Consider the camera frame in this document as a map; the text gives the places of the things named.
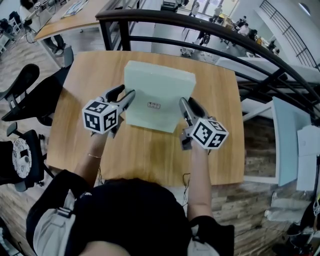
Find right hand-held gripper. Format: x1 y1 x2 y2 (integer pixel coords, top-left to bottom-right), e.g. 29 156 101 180
178 96 230 151

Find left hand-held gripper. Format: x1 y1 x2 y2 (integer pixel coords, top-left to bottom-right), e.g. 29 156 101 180
81 84 137 139

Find pale green box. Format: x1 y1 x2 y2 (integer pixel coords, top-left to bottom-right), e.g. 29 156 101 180
123 59 197 134

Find person's left forearm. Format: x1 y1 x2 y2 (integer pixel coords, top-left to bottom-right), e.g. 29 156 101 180
73 133 111 187

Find person's right forearm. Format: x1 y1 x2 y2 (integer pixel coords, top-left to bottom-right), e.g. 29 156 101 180
186 144 215 222

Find black curved railing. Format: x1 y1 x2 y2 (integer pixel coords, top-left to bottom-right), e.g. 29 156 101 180
95 9 320 118

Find black office chair with headrest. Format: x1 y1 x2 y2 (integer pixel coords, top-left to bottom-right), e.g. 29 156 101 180
0 63 72 127

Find pale blue table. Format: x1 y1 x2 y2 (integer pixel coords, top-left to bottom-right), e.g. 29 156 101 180
241 96 312 187

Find colourful magazines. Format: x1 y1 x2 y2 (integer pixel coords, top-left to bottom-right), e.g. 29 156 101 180
61 0 90 19

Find person's black shirt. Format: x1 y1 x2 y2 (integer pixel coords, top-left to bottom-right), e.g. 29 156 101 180
26 169 236 256

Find speckled round seat cushion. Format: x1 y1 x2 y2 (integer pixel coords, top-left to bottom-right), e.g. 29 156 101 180
11 138 34 179

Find large white cardboard box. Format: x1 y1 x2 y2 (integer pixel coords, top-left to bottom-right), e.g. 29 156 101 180
296 124 320 192

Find black stair railing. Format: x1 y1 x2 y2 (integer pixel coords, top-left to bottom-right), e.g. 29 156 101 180
259 0 320 69

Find person's grey vest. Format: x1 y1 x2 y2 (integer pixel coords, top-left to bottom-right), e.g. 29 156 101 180
32 189 77 256

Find thin black cable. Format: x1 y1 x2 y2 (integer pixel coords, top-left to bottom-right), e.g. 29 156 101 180
182 172 192 209
96 164 104 186

